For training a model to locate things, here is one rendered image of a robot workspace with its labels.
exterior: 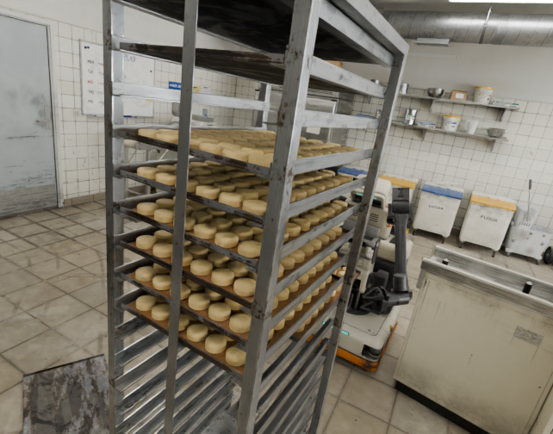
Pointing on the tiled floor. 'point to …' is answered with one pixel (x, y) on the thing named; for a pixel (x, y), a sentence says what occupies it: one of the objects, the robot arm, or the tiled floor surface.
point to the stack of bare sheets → (68, 399)
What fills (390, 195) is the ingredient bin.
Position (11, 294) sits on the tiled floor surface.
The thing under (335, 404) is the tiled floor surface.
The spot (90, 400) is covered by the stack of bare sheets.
